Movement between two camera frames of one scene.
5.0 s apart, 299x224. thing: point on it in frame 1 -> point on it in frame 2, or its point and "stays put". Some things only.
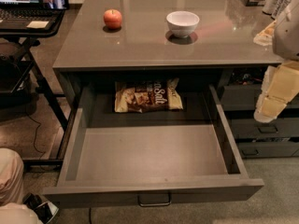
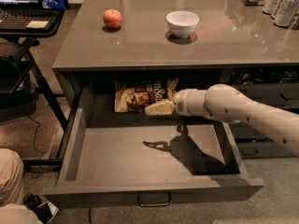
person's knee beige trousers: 13,210 stays put
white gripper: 287,36 -> 181,103
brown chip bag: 148,96 stays put
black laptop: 21,7 stays put
